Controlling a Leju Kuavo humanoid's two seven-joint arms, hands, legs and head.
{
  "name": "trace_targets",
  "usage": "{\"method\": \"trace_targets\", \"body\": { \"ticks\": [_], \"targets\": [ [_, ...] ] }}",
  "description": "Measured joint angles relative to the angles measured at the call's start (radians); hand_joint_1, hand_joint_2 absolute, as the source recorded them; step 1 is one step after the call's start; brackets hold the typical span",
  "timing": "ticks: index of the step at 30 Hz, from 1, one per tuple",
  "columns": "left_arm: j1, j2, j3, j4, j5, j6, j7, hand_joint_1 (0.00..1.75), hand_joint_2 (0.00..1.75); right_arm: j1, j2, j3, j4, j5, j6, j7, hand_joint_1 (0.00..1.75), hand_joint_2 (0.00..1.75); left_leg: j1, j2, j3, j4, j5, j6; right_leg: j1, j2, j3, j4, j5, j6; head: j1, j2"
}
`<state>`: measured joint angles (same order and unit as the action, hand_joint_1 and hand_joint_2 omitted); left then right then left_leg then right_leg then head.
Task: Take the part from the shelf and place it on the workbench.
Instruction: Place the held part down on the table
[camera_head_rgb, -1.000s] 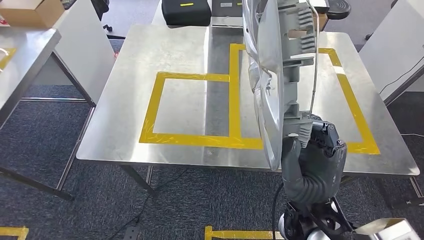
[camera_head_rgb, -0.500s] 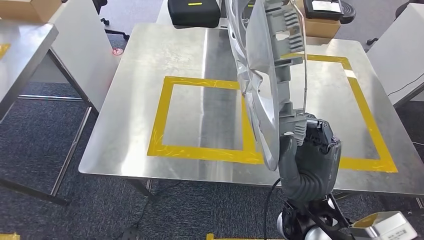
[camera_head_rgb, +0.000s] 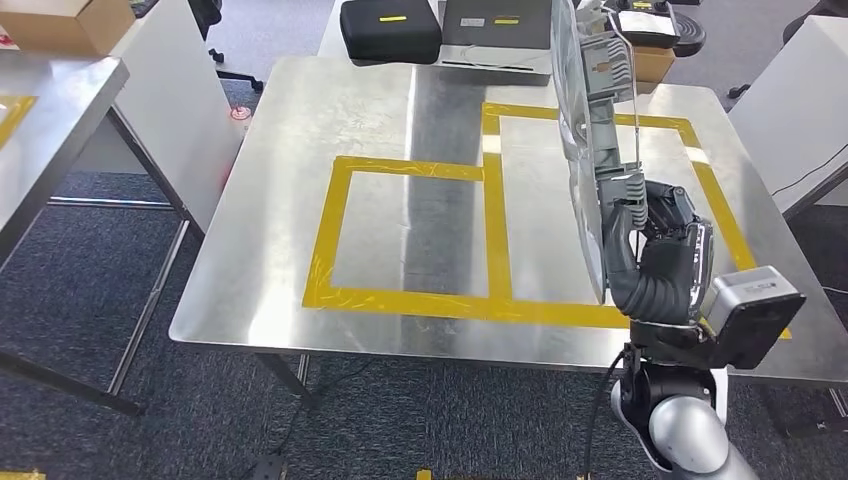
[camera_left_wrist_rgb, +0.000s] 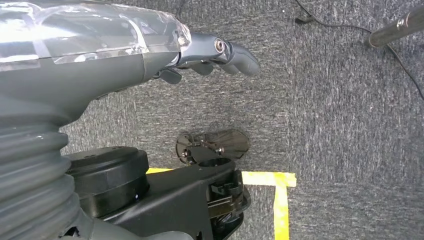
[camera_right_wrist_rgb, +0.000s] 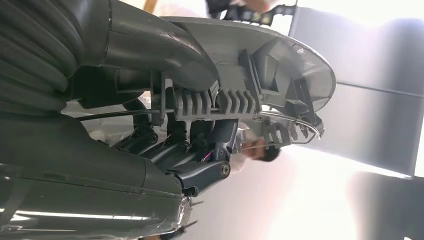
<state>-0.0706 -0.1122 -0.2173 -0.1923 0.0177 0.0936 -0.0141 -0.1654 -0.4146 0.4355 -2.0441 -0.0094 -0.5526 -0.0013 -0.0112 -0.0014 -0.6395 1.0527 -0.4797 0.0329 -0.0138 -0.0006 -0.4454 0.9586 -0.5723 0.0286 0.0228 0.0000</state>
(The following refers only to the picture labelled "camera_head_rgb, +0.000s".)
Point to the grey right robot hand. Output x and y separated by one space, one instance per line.
669 248

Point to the grey plastic wheel hubcap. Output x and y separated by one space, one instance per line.
583 166

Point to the steel workbench table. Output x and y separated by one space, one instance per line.
285 199

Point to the white partition panel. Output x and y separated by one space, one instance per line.
172 99
795 112

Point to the black round stool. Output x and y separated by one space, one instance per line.
692 33

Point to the black remote controller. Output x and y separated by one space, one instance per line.
646 26

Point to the grey laptop case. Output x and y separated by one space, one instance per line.
497 36

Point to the yellow floor tape piece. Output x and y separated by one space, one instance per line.
424 475
20 476

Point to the black zip case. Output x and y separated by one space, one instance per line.
391 40

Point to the white desk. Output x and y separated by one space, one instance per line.
329 40

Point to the black office chair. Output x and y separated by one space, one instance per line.
205 13

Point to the steel side table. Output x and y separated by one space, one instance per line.
53 132

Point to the large cardboard box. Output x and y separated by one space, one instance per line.
66 23

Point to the yellow tape patch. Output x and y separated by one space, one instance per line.
13 116

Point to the yellow tape large frame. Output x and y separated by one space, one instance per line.
523 111

